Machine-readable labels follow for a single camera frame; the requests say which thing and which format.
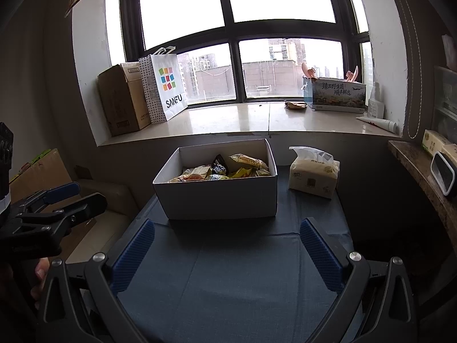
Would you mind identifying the brown stitched panel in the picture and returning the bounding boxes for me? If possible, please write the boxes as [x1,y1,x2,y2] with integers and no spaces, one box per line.
[380,0,457,140]

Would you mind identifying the dark framed window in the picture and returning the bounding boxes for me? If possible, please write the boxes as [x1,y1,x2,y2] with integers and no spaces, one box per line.
[118,0,374,109]

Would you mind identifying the person's left hand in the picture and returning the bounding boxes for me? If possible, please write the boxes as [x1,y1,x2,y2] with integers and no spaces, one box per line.
[30,257,51,302]

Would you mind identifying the white cardboard box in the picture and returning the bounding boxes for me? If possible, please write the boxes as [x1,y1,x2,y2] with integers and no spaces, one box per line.
[153,138,278,220]

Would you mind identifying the white plastic bottle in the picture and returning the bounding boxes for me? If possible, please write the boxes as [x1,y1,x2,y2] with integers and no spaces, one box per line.
[368,82,384,119]

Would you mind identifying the blue table cloth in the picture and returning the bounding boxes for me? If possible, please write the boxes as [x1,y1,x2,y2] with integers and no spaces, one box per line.
[107,162,368,343]

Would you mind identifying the stone side counter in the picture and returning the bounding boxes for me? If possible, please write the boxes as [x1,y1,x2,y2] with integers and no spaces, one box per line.
[387,140,457,244]

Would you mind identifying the beige tissue pack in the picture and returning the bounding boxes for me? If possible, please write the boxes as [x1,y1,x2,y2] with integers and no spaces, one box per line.
[288,146,340,200]

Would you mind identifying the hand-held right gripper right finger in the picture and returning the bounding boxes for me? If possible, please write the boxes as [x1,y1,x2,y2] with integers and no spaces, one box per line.
[299,217,420,343]

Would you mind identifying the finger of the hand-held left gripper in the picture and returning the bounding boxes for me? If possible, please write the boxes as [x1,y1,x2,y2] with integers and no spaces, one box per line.
[12,182,81,212]
[14,192,108,237]

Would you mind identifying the white paper shopping bag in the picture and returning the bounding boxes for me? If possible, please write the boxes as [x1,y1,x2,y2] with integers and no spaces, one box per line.
[139,46,189,124]

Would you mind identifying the white tube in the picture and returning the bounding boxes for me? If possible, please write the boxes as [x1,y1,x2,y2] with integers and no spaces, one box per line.
[355,115,398,133]

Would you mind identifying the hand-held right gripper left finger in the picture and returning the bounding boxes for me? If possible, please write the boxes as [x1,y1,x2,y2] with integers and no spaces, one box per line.
[36,219,156,343]

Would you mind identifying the white device with dark screen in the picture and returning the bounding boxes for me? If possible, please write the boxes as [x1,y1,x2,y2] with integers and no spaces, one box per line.
[429,152,457,196]

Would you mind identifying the clear plastic drawer unit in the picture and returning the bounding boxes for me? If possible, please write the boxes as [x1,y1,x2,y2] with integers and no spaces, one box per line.
[430,64,457,143]

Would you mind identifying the brown cardboard box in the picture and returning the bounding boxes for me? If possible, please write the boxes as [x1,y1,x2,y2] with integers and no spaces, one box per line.
[97,62,152,137]

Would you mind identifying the large open cardboard box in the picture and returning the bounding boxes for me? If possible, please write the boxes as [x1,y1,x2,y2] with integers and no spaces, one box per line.
[9,147,77,201]

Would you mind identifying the green and white box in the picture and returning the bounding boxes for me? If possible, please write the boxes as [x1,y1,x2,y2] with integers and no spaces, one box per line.
[421,129,457,158]

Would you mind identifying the pile of snack packets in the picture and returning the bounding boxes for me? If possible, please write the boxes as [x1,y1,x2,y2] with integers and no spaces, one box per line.
[168,153,272,184]

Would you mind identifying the landscape printed box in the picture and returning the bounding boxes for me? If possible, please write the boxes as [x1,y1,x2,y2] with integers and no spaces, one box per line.
[303,77,368,114]

